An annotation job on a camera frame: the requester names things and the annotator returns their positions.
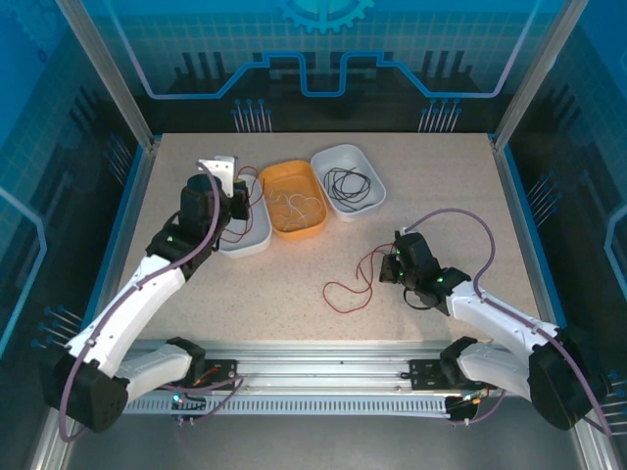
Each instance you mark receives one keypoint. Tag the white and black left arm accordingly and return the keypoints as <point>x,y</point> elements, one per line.
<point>147,289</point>

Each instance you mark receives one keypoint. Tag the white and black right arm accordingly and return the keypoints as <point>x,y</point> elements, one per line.
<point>490,313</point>

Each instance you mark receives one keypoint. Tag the white plastic tray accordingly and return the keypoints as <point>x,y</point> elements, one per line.
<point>343,156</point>
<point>255,240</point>

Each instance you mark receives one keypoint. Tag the orange plastic tray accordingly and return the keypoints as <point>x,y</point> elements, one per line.
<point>294,171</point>

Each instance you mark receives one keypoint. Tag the small controller board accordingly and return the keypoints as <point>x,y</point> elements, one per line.
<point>467,397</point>
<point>188,400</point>

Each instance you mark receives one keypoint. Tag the aluminium side rail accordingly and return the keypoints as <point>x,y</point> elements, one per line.
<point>127,205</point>
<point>526,220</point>

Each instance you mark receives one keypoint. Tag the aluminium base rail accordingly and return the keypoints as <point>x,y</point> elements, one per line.
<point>318,364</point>

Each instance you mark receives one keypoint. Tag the aluminium frame post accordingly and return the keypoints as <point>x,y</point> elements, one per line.
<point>108,73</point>
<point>539,73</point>

